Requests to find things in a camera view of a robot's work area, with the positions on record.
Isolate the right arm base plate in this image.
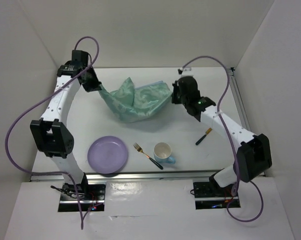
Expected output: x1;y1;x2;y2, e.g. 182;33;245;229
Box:
191;182;233;199

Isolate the blue mug white inside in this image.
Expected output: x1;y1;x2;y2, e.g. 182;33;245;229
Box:
153;142;176;164

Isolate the gold knife black handle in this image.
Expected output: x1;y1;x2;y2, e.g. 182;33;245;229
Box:
195;128;212;146

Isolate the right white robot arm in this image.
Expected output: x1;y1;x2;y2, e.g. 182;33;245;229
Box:
172;76;272;196

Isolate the purple plate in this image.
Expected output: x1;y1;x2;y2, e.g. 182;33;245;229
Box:
87;136;129;175

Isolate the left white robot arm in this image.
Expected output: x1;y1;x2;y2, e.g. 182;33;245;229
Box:
30;50;102;200

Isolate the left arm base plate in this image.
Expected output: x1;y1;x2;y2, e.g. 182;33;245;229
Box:
59;184;106;205

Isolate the green patterned cloth napkin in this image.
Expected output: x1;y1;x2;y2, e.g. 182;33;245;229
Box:
99;78;173;123

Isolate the aluminium rail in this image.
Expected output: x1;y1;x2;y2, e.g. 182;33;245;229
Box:
29;169;266;182
225;66;266;177

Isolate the aluminium right side rail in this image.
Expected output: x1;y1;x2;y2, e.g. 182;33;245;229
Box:
225;66;266;177

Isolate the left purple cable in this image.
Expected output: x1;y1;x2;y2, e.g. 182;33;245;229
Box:
4;36;101;230

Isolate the gold fork black handle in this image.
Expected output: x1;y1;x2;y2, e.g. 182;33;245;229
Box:
133;143;164;170

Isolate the aluminium front rail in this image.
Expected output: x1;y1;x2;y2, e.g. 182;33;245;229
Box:
29;169;266;182

